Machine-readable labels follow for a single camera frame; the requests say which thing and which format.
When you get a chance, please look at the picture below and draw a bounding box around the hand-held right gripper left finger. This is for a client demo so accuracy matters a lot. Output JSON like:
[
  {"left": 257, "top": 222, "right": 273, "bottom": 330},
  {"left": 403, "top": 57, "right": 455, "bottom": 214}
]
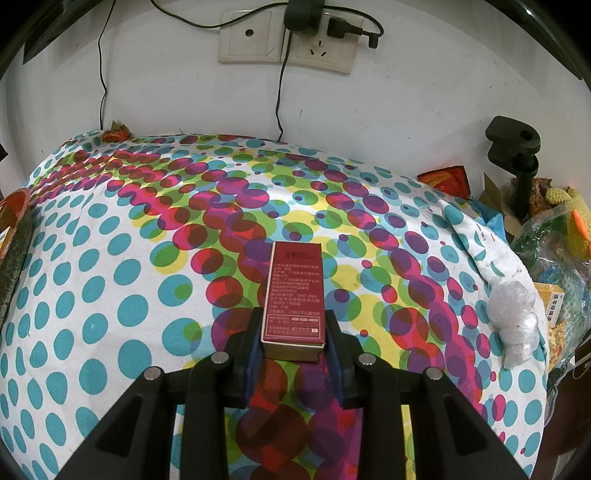
[{"left": 58, "top": 307, "right": 265, "bottom": 480}]

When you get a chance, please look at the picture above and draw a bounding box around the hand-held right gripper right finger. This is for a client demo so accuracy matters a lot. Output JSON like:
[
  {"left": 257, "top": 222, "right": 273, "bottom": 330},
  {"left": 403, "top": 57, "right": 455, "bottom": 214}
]
[{"left": 325, "top": 310, "right": 529, "bottom": 480}]

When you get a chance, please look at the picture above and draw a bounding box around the red box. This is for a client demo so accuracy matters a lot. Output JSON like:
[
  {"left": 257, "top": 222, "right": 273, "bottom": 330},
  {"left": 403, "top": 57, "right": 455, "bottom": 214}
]
[{"left": 260, "top": 241, "right": 328, "bottom": 361}]

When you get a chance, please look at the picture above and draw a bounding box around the red round tray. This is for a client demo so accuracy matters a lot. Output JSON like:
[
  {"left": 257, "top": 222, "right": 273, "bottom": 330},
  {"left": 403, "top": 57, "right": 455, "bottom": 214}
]
[{"left": 0, "top": 189, "right": 35, "bottom": 326}]

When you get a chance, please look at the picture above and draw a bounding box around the polka-dot tablecloth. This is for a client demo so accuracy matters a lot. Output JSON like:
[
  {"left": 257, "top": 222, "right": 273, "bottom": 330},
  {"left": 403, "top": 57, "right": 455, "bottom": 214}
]
[{"left": 0, "top": 129, "right": 552, "bottom": 480}]

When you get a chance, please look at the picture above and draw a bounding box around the small white sock ball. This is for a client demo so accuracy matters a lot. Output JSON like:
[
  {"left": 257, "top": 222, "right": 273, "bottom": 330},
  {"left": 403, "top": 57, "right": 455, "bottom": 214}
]
[{"left": 488, "top": 279, "right": 541, "bottom": 368}]

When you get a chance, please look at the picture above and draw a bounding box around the red foil packet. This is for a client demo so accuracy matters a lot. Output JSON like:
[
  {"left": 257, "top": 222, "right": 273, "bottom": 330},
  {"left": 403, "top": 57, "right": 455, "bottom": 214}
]
[{"left": 418, "top": 166, "right": 469, "bottom": 198}]

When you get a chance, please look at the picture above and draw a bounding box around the small yellow carton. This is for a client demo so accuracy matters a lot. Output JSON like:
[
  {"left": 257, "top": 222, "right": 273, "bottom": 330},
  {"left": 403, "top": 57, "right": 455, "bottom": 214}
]
[{"left": 536, "top": 282, "right": 591, "bottom": 327}]

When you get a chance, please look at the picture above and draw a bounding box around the brown cardboard box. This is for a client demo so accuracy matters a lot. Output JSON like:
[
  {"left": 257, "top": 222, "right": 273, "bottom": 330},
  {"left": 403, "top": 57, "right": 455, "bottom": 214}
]
[{"left": 479, "top": 173, "right": 525, "bottom": 243}]

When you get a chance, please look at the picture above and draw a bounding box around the red snack wrapper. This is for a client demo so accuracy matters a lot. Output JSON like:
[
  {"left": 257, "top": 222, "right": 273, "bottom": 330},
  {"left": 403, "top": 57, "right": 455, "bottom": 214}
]
[{"left": 102, "top": 121, "right": 133, "bottom": 143}]

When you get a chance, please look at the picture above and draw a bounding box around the yellow knitted toy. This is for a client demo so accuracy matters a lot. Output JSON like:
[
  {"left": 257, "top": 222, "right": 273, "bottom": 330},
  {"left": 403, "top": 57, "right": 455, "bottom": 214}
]
[{"left": 545, "top": 187, "right": 591, "bottom": 260}]

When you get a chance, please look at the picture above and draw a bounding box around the black clamp stand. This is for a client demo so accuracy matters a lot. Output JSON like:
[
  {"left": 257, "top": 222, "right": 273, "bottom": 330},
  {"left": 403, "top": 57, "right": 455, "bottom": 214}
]
[{"left": 485, "top": 116, "right": 542, "bottom": 221}]

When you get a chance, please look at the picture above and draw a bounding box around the black angled plug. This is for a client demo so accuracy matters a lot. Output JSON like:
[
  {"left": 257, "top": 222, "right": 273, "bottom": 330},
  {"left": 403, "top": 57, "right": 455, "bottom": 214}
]
[{"left": 325, "top": 11, "right": 385, "bottom": 49}]

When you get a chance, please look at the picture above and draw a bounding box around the black power adapter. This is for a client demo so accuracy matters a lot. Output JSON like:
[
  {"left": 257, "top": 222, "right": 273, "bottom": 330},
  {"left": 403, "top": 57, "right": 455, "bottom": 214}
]
[{"left": 283, "top": 0, "right": 325, "bottom": 35}]

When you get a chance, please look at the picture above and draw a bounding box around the black curved television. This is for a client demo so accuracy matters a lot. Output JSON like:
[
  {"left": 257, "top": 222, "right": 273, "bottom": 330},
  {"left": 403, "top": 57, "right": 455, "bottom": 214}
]
[{"left": 23, "top": 0, "right": 112, "bottom": 64}]

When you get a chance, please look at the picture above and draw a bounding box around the black adapter cable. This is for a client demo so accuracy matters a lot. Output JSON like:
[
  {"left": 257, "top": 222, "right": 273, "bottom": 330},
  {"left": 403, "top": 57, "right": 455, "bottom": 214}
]
[{"left": 275, "top": 32, "right": 291, "bottom": 140}]

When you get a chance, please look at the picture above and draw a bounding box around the white wall power socket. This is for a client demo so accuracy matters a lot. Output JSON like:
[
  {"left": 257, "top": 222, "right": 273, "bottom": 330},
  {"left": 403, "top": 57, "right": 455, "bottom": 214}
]
[{"left": 281, "top": 18, "right": 358, "bottom": 75}]

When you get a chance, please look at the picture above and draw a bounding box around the white coax wall plate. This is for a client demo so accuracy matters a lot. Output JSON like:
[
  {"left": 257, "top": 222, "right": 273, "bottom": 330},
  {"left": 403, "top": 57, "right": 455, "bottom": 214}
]
[{"left": 218, "top": 9, "right": 283, "bottom": 64}]

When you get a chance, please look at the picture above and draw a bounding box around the black television cable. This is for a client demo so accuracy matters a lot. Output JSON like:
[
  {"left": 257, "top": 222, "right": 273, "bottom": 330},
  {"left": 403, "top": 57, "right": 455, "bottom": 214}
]
[{"left": 97, "top": 0, "right": 115, "bottom": 131}]

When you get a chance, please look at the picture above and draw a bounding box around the black looping cable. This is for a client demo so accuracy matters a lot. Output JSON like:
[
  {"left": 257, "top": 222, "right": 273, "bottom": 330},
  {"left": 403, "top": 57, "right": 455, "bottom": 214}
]
[{"left": 152, "top": 0, "right": 289, "bottom": 29}]

